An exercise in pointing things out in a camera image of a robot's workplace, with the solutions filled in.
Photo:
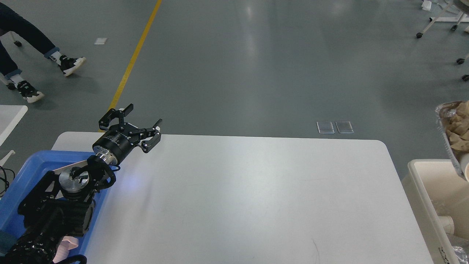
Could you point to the clear floor plate left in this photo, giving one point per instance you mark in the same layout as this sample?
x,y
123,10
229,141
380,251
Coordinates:
x,y
325,127

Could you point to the clear floor plate right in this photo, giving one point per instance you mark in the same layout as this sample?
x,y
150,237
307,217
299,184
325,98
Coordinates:
x,y
344,127

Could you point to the pink mug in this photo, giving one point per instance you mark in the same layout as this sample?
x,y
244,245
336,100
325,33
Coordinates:
x,y
67,244

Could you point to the clear floor plate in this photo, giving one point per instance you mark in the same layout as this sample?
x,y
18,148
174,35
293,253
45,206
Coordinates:
x,y
325,127
344,127

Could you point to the white paper cup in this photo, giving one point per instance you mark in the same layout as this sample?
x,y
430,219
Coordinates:
x,y
464,164

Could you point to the white waste bin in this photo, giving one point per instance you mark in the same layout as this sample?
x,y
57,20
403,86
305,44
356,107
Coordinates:
x,y
438,197

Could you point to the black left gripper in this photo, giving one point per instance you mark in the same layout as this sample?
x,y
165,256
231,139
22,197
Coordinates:
x,y
119,140

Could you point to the white paper scrap on floor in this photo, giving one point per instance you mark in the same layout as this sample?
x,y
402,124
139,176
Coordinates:
x,y
100,40

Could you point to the white wheeled cart frame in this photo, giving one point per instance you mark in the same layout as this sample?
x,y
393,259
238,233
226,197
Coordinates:
x,y
462,15

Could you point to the brown paper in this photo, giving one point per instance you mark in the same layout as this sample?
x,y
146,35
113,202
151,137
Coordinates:
x,y
457,130

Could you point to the aluminium foil tray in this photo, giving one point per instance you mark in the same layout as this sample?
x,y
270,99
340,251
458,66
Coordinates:
x,y
443,113

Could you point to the white side table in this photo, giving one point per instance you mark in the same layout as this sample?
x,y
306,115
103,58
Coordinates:
x,y
10,116

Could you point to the stainless steel rectangular container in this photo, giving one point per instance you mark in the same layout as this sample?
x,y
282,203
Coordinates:
x,y
80,164

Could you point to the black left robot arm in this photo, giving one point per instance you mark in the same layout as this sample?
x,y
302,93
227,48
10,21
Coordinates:
x,y
62,202

